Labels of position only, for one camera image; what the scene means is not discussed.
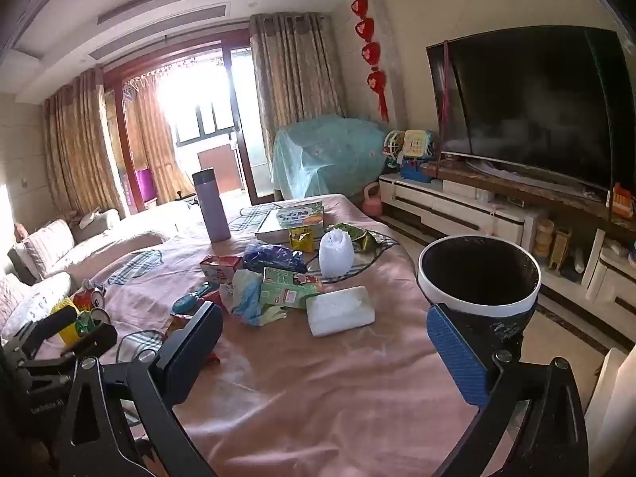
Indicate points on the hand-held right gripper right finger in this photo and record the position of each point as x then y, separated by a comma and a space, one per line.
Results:
459, 357

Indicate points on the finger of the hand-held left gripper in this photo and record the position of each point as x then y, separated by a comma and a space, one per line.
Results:
97, 342
49, 325

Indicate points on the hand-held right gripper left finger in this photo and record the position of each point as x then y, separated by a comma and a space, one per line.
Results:
191, 362

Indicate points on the yellow wrapper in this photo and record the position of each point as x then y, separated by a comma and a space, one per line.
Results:
67, 330

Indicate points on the pale blue-green plastic bag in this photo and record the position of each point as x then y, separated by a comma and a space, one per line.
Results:
247, 298

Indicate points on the white round bin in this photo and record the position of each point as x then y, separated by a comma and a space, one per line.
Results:
477, 268

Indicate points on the red white carton box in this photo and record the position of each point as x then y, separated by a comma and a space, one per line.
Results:
221, 268

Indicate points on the green drink carton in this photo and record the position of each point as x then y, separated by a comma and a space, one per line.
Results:
288, 289

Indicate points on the white tissue packet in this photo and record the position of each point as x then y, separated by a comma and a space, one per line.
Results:
340, 312

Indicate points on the blue plastic bag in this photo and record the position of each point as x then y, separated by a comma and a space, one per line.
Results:
273, 258

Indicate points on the white foam fruit net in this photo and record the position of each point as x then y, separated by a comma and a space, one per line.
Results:
337, 256

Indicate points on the red blue snack wrapper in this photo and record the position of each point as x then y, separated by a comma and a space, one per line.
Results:
188, 304

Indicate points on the beige sofa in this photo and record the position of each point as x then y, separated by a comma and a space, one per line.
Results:
44, 253

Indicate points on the pink tablecloth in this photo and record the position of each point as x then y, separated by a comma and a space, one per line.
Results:
298, 387

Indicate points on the white television cabinet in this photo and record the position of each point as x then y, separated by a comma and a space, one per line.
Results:
472, 208

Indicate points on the green snack packet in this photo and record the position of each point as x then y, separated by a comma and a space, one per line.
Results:
365, 237

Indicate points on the purple thermos bottle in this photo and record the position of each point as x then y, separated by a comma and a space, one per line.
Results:
212, 208

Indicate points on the purple stool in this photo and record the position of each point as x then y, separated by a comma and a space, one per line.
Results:
145, 185

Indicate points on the gold snack packet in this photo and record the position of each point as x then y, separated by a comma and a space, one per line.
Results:
303, 239

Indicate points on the green illustrated book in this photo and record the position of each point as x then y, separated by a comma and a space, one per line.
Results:
285, 218

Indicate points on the pink kettlebell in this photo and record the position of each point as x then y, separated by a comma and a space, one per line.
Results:
371, 201

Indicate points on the beige patterned curtain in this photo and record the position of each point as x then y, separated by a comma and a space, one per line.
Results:
154, 134
293, 74
82, 144

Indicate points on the colourful toy cash register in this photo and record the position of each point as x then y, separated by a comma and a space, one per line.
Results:
417, 151

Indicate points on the white round fan toy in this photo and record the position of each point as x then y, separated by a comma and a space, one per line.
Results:
392, 146

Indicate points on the orange toy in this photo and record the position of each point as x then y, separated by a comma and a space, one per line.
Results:
621, 199

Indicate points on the teal furniture cover cloth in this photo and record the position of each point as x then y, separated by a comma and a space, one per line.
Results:
328, 154

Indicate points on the black television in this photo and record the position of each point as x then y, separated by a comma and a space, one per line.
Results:
531, 104

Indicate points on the red hanging knot decoration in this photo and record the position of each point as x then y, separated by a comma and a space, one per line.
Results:
370, 54

